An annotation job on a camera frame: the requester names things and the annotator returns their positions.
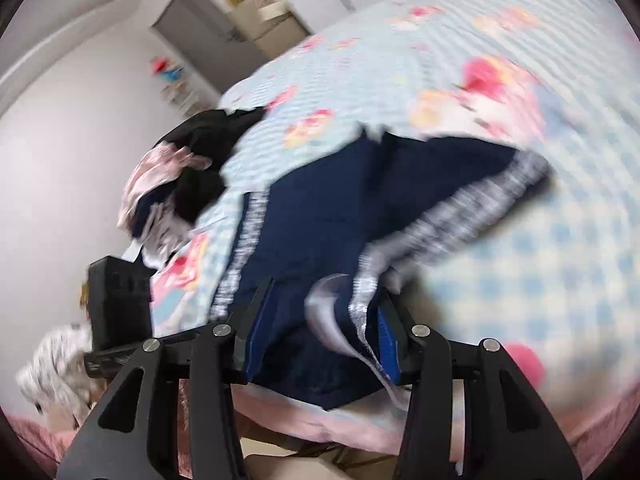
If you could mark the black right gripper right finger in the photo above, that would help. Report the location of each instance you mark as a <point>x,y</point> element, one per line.
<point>472,413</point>

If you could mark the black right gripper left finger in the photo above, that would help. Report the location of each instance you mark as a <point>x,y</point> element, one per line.
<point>132,433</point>

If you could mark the navy blue garment white trim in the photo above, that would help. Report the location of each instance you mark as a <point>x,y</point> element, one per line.
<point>326,233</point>

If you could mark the white grey garment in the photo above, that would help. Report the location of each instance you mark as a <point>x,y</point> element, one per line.
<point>157,233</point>

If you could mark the pink ruffled garment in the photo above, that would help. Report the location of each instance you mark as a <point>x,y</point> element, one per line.
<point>160,165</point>

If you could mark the black clothing pile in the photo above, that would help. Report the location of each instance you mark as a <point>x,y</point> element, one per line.
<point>214,134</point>

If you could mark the grey door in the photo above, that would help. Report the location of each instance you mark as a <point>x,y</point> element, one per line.
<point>209,42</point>

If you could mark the cardboard boxes stack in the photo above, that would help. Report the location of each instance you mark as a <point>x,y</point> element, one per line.
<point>270,24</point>

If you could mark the blue checkered cartoon blanket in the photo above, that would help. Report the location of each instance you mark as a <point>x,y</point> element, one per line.
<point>559,76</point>

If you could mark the wall shelf with toys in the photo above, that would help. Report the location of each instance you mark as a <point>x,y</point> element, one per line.
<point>178,89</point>

